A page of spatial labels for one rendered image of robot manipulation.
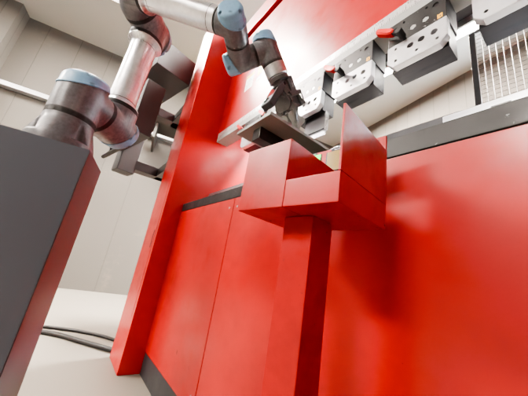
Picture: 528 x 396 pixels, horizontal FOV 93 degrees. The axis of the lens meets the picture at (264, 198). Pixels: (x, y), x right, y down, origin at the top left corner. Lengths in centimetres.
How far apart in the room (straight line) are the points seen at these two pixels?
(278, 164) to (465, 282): 33
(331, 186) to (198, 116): 148
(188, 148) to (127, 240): 261
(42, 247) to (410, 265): 73
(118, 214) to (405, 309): 387
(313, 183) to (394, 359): 32
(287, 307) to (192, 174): 130
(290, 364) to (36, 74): 483
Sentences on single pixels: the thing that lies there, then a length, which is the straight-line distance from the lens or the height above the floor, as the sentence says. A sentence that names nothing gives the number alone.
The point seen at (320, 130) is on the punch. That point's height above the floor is 110.
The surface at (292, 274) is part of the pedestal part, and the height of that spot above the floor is 57.
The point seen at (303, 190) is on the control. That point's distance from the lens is 37.
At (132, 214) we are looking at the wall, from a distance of 409.
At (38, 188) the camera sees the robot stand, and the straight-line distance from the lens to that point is 74.
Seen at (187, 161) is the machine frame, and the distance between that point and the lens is 162.
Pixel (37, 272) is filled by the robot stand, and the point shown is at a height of 49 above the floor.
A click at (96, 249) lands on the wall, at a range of 409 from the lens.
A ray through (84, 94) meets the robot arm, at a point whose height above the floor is 93.
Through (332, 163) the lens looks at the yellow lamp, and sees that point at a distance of 56.
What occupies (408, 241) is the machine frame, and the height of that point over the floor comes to 65.
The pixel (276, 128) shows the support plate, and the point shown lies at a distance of 81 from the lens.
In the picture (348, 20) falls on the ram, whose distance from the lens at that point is 122.
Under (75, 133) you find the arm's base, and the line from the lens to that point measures 80.
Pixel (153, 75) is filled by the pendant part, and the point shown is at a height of 175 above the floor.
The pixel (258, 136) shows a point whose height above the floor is 96.
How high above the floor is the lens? 56
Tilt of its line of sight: 17 degrees up
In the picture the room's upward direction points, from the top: 9 degrees clockwise
